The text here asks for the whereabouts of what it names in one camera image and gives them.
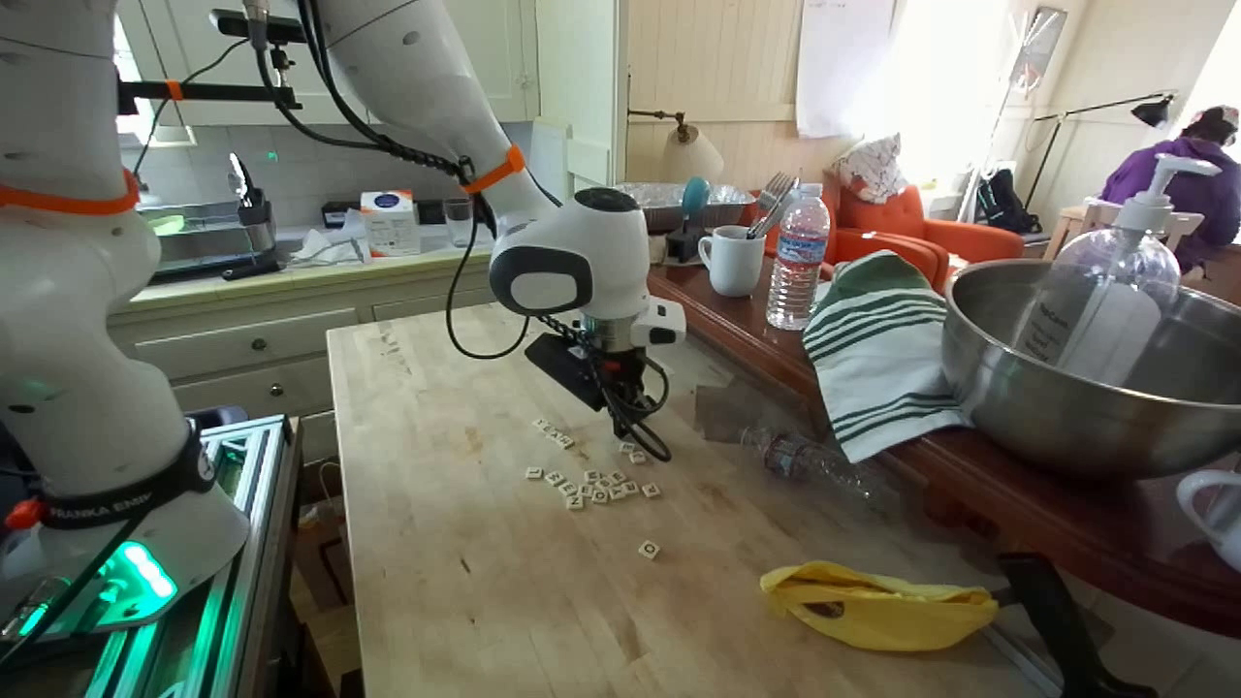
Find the crumpled clear plastic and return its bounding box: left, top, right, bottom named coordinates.
left=736, top=418, right=900, bottom=504

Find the framed wall picture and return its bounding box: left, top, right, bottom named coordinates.
left=996, top=3, right=1074, bottom=116

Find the cream kitchen counter cabinet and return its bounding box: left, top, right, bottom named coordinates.
left=107, top=244, right=519, bottom=467

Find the yellow banana-shaped object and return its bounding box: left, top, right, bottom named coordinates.
left=756, top=553, right=1007, bottom=661

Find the white shade desk lamp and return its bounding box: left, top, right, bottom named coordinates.
left=625, top=106, right=729, bottom=187

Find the white ceramic mug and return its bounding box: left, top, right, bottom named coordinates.
left=694, top=222, right=768, bottom=304

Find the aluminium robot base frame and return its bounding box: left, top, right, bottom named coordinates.
left=0, top=410, right=309, bottom=698

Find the white cup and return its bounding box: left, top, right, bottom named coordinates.
left=1173, top=467, right=1241, bottom=573

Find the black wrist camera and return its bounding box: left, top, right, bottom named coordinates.
left=519, top=332, right=609, bottom=414

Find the large aluminium foil tray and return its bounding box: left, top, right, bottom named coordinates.
left=639, top=178, right=759, bottom=238

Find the black stand leg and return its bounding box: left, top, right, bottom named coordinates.
left=996, top=551, right=1156, bottom=698

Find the black bag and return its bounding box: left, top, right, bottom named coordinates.
left=971, top=164, right=1049, bottom=238

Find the stainless steel mixing bowl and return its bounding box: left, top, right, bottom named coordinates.
left=937, top=261, right=1241, bottom=486

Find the black camera mount rod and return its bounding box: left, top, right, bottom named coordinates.
left=113, top=3, right=314, bottom=116

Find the white wall poster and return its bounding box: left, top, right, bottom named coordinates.
left=790, top=0, right=900, bottom=140

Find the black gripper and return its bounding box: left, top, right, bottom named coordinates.
left=581, top=321, right=666, bottom=440

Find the clear plastic water bottle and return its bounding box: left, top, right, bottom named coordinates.
left=764, top=178, right=835, bottom=339

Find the person in purple top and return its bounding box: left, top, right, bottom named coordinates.
left=1098, top=100, right=1241, bottom=277

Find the orange velcro strap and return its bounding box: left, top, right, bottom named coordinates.
left=0, top=167, right=144, bottom=222
left=463, top=142, right=530, bottom=203

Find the orange armchair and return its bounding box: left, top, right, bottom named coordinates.
left=817, top=167, right=1038, bottom=291

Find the green striped white towel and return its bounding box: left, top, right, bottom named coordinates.
left=800, top=247, right=974, bottom=469

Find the clear pump soap dispenser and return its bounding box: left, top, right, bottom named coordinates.
left=1012, top=146, right=1226, bottom=388

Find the black floor lamp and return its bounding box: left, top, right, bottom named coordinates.
left=1023, top=84, right=1183, bottom=224

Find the patterned white cushion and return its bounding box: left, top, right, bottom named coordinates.
left=837, top=129, right=917, bottom=204

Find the dark wooden table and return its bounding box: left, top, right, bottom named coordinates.
left=622, top=247, right=1241, bottom=644

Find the white paper towel roll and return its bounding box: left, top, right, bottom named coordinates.
left=356, top=187, right=422, bottom=256

